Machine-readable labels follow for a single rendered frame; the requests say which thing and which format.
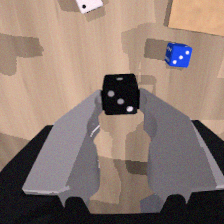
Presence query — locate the blue die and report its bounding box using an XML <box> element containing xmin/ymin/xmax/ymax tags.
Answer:
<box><xmin>165</xmin><ymin>43</ymin><xmax>192</xmax><ymax>68</ymax></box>

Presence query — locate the black die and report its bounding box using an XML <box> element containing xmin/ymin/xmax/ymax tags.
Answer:
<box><xmin>102</xmin><ymin>73</ymin><xmax>138</xmax><ymax>115</ymax></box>

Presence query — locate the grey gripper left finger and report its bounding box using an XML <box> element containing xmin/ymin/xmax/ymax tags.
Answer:
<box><xmin>0</xmin><ymin>89</ymin><xmax>105</xmax><ymax>224</ymax></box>

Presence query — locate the tan flat mat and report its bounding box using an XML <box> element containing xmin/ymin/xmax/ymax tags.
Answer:
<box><xmin>167</xmin><ymin>0</ymin><xmax>224</xmax><ymax>36</ymax></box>

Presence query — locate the white die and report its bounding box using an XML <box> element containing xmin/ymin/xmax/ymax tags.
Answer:
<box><xmin>76</xmin><ymin>0</ymin><xmax>104</xmax><ymax>14</ymax></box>

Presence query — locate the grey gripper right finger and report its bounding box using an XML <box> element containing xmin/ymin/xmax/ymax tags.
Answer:
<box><xmin>137</xmin><ymin>88</ymin><xmax>224</xmax><ymax>217</ymax></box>

